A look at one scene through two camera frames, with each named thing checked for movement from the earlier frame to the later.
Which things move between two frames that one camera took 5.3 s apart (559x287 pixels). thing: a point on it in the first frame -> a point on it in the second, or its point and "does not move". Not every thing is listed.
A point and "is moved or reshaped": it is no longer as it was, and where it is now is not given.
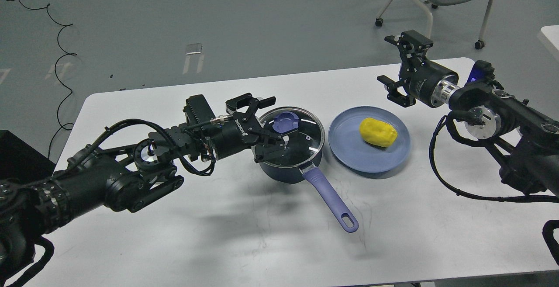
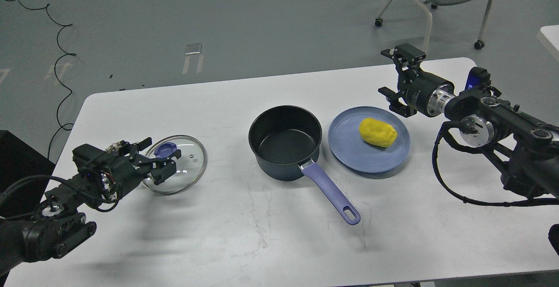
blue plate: [345, 137] does not move
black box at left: [19, 160] does not move
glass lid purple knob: [286, 122] is moved or reshaped
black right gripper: [428, 82] -> [429, 95]
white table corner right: [552, 32] does not move
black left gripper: [240, 132] -> [124, 173]
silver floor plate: [193, 48] does not move
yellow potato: [377, 132] does not move
